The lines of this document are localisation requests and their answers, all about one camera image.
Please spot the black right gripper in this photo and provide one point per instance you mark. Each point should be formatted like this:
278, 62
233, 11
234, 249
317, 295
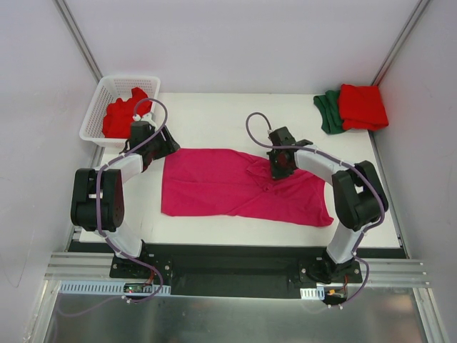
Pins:
277, 164

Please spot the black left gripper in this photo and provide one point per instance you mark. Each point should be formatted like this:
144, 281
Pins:
166, 141

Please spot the pink t shirt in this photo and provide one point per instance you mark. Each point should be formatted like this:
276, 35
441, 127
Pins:
212, 182

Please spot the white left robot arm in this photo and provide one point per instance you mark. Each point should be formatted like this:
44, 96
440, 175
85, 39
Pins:
97, 203

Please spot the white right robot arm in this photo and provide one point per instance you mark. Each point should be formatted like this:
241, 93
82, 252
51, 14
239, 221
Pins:
358, 196

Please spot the red t shirt in basket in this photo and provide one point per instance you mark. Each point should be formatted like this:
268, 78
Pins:
120, 115

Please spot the folded green t shirt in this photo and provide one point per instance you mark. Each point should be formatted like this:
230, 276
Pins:
327, 104

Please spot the white perforated plastic basket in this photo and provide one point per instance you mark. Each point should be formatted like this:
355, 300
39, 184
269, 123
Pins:
109, 89

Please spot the folded red t shirt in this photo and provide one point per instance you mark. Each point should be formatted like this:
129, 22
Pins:
361, 107

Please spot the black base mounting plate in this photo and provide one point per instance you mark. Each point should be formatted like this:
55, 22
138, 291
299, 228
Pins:
242, 271

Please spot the right white cable duct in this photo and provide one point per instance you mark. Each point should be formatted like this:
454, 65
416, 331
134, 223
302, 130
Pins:
317, 293

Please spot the white cable duct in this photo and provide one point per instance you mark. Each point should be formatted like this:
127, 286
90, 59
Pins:
317, 293
113, 288

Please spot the left white cable duct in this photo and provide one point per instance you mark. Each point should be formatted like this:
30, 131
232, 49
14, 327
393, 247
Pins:
113, 288

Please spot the left aluminium frame post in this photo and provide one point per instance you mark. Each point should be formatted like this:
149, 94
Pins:
69, 20

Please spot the left aluminium rail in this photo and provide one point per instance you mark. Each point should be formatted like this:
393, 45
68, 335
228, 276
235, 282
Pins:
75, 266

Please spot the aluminium rail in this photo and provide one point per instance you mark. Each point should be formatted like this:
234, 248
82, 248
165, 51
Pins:
398, 273
75, 266

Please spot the right aluminium rail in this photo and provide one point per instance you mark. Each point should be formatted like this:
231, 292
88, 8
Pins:
398, 273

